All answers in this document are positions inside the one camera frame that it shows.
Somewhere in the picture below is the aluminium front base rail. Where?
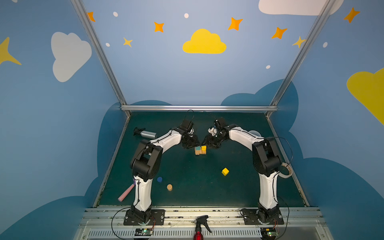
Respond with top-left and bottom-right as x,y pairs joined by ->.
74,207 -> 333,240

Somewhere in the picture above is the aluminium back frame rail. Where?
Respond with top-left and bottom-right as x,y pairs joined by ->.
121,105 -> 278,112

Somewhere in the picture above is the controller board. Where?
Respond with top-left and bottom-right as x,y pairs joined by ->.
134,229 -> 154,238
260,228 -> 278,240

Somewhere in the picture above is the left controller board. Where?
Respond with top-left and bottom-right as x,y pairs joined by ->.
134,229 -> 154,238

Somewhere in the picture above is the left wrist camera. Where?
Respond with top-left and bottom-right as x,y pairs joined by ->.
179,119 -> 194,135

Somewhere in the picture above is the aluminium left frame post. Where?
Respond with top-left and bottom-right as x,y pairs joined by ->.
71,0 -> 127,107

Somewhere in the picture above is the red spray bottle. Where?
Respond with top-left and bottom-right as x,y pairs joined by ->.
193,215 -> 212,240

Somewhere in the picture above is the white tape roll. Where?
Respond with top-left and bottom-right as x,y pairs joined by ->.
279,163 -> 294,179

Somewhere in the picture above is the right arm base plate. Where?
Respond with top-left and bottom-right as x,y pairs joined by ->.
240,208 -> 285,225

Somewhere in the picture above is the silver spray bottle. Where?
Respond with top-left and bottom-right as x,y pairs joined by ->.
134,128 -> 157,139

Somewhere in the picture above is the purple pink brush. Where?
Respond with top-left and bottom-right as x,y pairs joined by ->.
118,178 -> 136,202

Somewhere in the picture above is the right controller board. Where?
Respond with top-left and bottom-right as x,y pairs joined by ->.
260,228 -> 278,240

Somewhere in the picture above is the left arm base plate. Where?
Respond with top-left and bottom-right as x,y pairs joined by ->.
123,209 -> 165,226

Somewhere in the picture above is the aluminium right frame post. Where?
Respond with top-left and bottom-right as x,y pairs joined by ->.
266,0 -> 337,119

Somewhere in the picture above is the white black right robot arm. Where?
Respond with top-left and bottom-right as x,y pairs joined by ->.
203,125 -> 284,225

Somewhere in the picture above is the light blue ceramic mug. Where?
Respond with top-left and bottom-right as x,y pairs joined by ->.
249,130 -> 262,138

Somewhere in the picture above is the aluminium frame post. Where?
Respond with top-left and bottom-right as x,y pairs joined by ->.
266,0 -> 337,119
71,0 -> 127,107

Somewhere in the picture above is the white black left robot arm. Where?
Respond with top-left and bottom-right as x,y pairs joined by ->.
128,127 -> 200,224

